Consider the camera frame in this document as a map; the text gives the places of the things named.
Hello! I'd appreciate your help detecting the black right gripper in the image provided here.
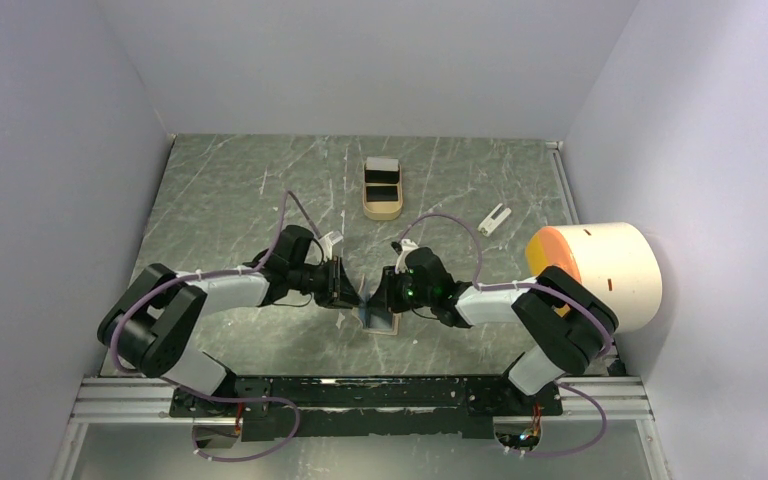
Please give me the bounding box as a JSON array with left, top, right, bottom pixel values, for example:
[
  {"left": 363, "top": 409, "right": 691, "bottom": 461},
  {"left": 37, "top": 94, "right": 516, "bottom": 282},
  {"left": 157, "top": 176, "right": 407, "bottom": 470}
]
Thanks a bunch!
[{"left": 367, "top": 264, "right": 435, "bottom": 314}]

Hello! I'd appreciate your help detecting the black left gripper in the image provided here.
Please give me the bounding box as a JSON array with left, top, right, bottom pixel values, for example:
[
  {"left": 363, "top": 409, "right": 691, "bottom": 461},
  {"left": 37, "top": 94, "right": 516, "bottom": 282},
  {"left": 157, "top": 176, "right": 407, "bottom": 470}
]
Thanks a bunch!
[{"left": 289, "top": 256, "right": 366, "bottom": 311}]

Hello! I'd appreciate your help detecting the beige leather card holder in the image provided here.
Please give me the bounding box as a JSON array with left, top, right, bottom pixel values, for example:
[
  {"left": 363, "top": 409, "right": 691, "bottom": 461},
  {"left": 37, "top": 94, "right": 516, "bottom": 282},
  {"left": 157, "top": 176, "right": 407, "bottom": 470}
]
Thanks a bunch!
[{"left": 353, "top": 276, "right": 402, "bottom": 336}]

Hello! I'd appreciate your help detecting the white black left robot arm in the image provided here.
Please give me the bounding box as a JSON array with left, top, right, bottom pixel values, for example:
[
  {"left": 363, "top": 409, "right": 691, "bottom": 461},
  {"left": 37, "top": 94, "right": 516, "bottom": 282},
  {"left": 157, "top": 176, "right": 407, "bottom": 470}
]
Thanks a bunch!
[{"left": 97, "top": 225, "right": 361, "bottom": 416}]

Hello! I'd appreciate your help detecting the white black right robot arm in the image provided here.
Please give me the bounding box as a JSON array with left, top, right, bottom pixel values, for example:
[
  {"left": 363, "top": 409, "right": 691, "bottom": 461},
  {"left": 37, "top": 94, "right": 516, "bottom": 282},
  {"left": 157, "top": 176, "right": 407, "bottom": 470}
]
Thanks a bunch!
[{"left": 359, "top": 247, "right": 620, "bottom": 414}]

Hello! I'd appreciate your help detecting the black card lying in tray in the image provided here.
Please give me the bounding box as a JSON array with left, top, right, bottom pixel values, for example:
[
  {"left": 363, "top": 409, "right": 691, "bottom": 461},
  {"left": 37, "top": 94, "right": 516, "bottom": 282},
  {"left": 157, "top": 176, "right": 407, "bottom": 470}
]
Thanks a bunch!
[{"left": 365, "top": 185, "right": 400, "bottom": 203}]

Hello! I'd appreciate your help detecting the stack of cards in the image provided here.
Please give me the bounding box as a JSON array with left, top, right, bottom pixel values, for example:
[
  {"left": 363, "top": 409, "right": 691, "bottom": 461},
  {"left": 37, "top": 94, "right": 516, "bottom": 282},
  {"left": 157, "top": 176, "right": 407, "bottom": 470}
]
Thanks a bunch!
[{"left": 364, "top": 157, "right": 402, "bottom": 185}]

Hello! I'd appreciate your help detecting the beige oval plastic tray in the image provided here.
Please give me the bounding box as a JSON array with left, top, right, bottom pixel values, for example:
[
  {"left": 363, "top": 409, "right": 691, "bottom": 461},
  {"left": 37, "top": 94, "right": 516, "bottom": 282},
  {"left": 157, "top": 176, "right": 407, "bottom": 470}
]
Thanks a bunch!
[{"left": 362, "top": 157, "right": 404, "bottom": 221}]

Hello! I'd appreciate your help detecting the white plastic clip device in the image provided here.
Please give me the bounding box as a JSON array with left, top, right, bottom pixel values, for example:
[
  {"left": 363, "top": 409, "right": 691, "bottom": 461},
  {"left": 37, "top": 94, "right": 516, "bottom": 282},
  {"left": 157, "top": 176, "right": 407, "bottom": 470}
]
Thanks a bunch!
[{"left": 478, "top": 203, "right": 511, "bottom": 237}]

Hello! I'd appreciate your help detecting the cream cylinder with orange face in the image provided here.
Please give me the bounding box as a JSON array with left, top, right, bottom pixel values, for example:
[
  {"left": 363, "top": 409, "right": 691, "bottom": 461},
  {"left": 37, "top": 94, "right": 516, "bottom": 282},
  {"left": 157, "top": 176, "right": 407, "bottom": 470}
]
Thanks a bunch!
[{"left": 525, "top": 222, "right": 663, "bottom": 333}]

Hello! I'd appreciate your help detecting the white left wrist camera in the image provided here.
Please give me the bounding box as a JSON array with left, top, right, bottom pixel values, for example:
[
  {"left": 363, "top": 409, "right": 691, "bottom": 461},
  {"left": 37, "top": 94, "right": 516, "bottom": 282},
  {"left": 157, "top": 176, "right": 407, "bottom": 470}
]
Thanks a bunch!
[{"left": 318, "top": 230, "right": 344, "bottom": 261}]

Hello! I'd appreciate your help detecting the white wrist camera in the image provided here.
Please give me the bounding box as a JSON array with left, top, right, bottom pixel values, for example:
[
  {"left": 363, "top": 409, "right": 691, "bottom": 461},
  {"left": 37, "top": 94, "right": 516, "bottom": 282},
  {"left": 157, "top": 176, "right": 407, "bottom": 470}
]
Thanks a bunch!
[
  {"left": 391, "top": 238, "right": 419, "bottom": 274},
  {"left": 318, "top": 230, "right": 344, "bottom": 261}
]

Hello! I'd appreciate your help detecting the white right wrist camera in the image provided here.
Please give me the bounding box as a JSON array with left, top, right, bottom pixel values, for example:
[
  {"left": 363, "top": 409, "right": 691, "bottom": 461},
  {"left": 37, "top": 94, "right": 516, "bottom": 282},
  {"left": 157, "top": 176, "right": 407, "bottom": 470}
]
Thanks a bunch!
[{"left": 391, "top": 238, "right": 419, "bottom": 274}]

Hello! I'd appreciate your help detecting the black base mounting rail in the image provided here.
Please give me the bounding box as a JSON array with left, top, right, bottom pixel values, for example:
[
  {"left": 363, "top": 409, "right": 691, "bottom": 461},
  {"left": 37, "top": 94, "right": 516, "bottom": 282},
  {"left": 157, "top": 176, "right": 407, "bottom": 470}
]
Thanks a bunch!
[{"left": 169, "top": 375, "right": 563, "bottom": 442}]

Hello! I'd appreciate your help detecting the aluminium frame rail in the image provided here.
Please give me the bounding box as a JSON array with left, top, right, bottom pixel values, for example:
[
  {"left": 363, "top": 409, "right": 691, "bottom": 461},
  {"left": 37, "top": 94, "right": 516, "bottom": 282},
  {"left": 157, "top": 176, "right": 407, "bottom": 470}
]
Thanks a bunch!
[{"left": 69, "top": 377, "right": 654, "bottom": 425}]

